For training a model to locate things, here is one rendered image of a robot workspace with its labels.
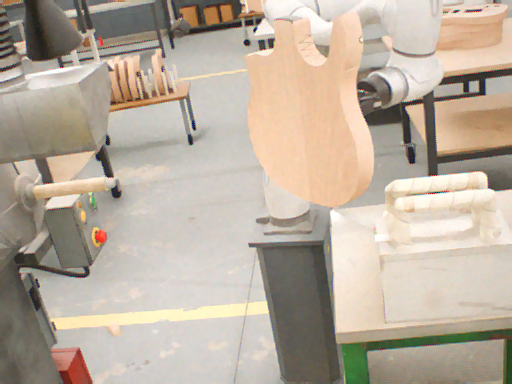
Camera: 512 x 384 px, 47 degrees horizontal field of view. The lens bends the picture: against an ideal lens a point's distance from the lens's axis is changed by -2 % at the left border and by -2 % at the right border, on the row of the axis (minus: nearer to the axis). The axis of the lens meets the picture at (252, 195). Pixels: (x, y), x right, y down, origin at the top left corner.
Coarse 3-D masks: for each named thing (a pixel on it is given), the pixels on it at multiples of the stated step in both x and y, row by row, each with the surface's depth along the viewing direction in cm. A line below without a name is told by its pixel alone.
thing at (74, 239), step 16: (48, 208) 168; (64, 208) 167; (96, 208) 182; (48, 224) 170; (64, 224) 170; (80, 224) 170; (96, 224) 181; (64, 240) 172; (80, 240) 171; (96, 240) 180; (64, 256) 174; (80, 256) 174; (96, 256) 178; (64, 272) 179; (80, 272) 181
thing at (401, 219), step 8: (400, 216) 118; (408, 216) 118; (400, 224) 119; (408, 224) 119; (400, 232) 119; (408, 232) 120; (400, 240) 120; (408, 240) 120; (400, 248) 121; (408, 248) 121
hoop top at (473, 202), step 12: (456, 192) 116; (468, 192) 115; (480, 192) 115; (492, 192) 114; (396, 204) 117; (408, 204) 117; (420, 204) 116; (432, 204) 116; (444, 204) 116; (456, 204) 115; (468, 204) 115; (480, 204) 115
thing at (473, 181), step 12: (396, 180) 125; (408, 180) 124; (420, 180) 124; (432, 180) 123; (444, 180) 123; (456, 180) 122; (468, 180) 122; (480, 180) 121; (408, 192) 124; (420, 192) 124
